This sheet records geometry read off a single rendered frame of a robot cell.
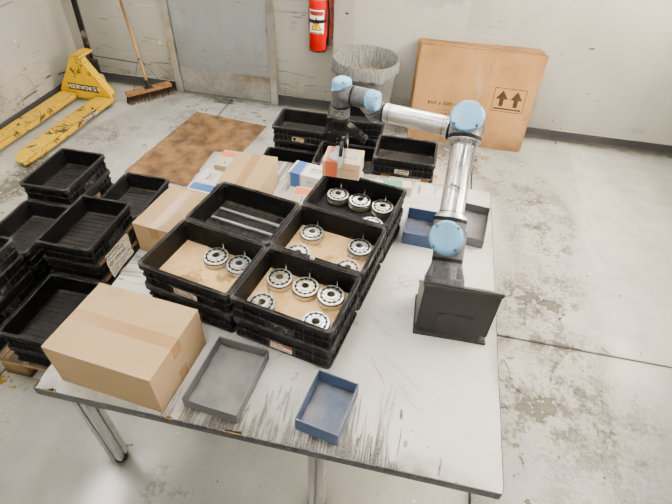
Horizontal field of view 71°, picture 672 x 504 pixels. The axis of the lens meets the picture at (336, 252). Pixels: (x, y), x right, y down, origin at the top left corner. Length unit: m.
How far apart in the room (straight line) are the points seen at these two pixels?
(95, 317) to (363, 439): 1.00
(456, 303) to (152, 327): 1.06
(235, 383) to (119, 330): 0.43
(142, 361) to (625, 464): 2.20
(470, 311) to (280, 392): 0.74
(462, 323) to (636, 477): 1.26
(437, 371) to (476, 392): 0.15
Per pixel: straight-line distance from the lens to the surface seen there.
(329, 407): 1.71
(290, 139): 3.63
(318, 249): 2.01
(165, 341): 1.68
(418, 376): 1.81
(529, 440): 2.64
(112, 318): 1.81
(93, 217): 2.97
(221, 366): 1.82
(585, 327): 3.21
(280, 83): 4.93
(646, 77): 4.89
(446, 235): 1.65
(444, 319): 1.84
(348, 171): 2.01
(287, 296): 1.83
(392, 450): 1.66
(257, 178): 2.38
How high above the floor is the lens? 2.20
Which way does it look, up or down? 43 degrees down
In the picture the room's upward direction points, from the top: 3 degrees clockwise
